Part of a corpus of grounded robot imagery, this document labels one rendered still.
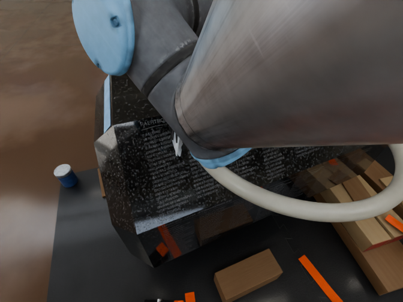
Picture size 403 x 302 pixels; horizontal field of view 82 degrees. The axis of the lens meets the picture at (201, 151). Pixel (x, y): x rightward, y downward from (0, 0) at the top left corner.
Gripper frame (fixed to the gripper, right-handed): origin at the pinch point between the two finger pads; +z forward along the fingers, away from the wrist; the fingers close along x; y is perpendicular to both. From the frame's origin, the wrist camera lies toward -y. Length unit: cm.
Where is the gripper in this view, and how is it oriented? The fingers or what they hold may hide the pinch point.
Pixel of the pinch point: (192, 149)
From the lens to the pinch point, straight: 56.8
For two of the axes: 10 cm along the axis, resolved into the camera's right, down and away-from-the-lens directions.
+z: -0.4, 7.2, 6.9
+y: 0.7, 6.9, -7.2
